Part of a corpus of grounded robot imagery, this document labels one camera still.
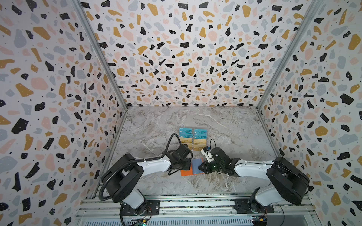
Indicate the aluminium corner post left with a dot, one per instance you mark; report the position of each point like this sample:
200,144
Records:
95,44

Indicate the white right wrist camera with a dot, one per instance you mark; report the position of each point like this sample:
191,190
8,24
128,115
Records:
206,151

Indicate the teal VIP card right lower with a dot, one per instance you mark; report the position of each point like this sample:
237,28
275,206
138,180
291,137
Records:
200,136

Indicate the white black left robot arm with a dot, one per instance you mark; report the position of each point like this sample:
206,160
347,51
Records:
120,181

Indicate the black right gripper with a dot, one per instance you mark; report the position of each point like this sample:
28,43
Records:
209,165

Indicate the aluminium corner post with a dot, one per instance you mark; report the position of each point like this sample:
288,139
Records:
310,13
95,44

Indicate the teal VIP card left upper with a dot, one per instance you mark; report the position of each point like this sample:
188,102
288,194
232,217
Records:
185,130

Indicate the orange card holder wallet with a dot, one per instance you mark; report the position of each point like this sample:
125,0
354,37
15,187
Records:
195,163

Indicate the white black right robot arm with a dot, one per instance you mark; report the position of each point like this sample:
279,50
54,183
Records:
286,182

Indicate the aluminium corner post right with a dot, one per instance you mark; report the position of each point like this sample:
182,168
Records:
310,13

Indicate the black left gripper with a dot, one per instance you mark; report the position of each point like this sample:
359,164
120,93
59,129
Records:
188,165

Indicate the teal VIP card right upper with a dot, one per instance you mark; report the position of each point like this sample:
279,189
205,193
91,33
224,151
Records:
200,132

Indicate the gold vip card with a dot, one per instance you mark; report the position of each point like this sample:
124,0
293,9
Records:
186,140
198,147
189,146
200,141

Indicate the clear acrylic card display stand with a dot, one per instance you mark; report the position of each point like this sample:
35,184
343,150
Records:
194,138

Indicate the teal vip card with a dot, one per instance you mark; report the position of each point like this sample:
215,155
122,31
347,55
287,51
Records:
200,136
185,130
200,132
185,135

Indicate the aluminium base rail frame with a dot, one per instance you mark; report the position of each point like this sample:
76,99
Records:
200,210

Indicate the teal VIP card left lower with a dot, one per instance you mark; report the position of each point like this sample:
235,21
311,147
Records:
185,135

